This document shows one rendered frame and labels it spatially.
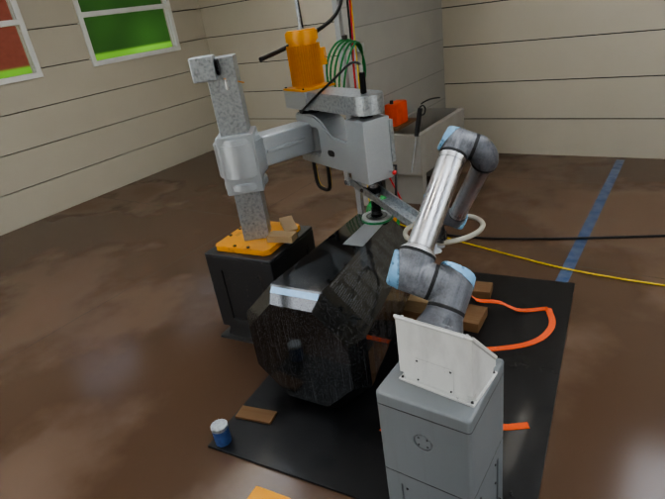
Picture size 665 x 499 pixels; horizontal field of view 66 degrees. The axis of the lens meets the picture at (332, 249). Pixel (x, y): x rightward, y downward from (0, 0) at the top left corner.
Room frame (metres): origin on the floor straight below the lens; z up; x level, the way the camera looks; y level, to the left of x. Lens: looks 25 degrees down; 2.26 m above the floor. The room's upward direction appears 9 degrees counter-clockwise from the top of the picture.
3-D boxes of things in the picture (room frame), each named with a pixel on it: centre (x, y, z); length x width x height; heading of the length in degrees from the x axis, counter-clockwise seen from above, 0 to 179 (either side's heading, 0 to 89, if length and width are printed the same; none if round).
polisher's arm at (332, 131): (3.70, -0.16, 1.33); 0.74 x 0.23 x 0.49; 31
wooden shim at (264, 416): (2.49, 0.63, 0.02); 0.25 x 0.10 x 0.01; 65
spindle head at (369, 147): (3.43, -0.31, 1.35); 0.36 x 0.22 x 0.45; 31
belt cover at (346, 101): (3.66, -0.17, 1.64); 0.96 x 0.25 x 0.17; 31
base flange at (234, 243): (3.57, 0.54, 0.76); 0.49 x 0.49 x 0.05; 59
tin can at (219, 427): (2.32, 0.81, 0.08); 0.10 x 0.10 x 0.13
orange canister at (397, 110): (6.17, -1.02, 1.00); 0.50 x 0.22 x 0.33; 143
